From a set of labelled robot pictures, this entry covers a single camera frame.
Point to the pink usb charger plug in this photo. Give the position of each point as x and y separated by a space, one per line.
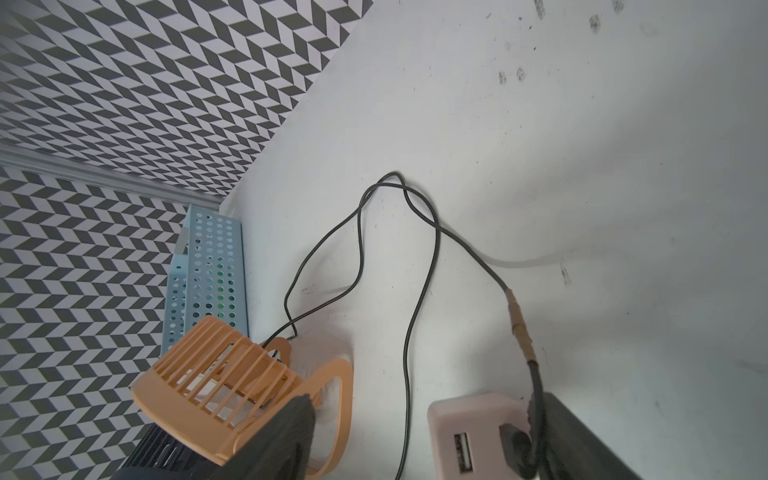
465 435

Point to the dark blue desk fan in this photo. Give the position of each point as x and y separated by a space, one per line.
159 455

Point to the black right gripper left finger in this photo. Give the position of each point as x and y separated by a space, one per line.
279 450

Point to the light blue plastic basket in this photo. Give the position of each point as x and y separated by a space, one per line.
206 276

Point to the aluminium corner post left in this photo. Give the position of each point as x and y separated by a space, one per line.
45 164

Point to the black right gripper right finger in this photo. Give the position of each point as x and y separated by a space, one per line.
574 452

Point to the orange desk fan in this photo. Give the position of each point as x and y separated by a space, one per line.
215 389

